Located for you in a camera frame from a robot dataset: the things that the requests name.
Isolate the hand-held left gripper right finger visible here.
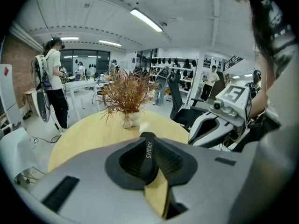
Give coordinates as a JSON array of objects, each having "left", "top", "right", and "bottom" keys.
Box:
[{"left": 154, "top": 137, "right": 260, "bottom": 224}]

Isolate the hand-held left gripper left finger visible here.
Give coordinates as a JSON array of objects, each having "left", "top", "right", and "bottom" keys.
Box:
[{"left": 22, "top": 136, "right": 165, "bottom": 224}]

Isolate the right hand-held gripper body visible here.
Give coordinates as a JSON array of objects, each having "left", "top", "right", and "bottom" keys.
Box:
[{"left": 208, "top": 84, "right": 253, "bottom": 128}]

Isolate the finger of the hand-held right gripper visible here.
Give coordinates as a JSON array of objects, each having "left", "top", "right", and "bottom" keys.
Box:
[
  {"left": 188, "top": 112, "right": 221, "bottom": 144},
  {"left": 188, "top": 122, "right": 237, "bottom": 149}
]

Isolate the black glasses case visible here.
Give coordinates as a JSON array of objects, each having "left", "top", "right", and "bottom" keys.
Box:
[{"left": 139, "top": 131, "right": 160, "bottom": 187}]

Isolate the black office chair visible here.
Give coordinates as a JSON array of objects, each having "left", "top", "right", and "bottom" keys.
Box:
[{"left": 167, "top": 70, "right": 212, "bottom": 132}]

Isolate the black staircase railing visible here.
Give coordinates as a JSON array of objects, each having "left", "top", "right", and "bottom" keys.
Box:
[{"left": 222, "top": 55, "right": 244, "bottom": 72}]

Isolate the white shelf with black items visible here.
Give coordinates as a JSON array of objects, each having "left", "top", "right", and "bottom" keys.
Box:
[{"left": 149, "top": 56, "right": 199, "bottom": 99}]

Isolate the person's patterned grey shirt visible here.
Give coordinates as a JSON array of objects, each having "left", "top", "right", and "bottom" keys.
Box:
[{"left": 249, "top": 0, "right": 299, "bottom": 128}]

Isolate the dried reddish plant white vase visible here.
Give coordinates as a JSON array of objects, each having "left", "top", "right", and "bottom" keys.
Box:
[{"left": 97, "top": 70, "right": 160, "bottom": 129}]

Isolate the white cloth cover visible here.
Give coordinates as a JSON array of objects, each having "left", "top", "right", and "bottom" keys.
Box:
[{"left": 0, "top": 126, "right": 39, "bottom": 186}]

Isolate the white table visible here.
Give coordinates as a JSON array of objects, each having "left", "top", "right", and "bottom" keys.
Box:
[{"left": 62, "top": 79, "right": 101, "bottom": 121}]

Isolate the cardboard box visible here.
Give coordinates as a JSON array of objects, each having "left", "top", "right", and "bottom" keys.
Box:
[{"left": 23, "top": 89, "right": 39, "bottom": 117}]

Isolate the white cabinet red mark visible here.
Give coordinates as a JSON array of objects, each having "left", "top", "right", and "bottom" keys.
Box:
[{"left": 0, "top": 63, "right": 19, "bottom": 126}]

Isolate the black floor cable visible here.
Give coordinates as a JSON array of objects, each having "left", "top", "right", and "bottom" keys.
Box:
[{"left": 31, "top": 134, "right": 62, "bottom": 145}]

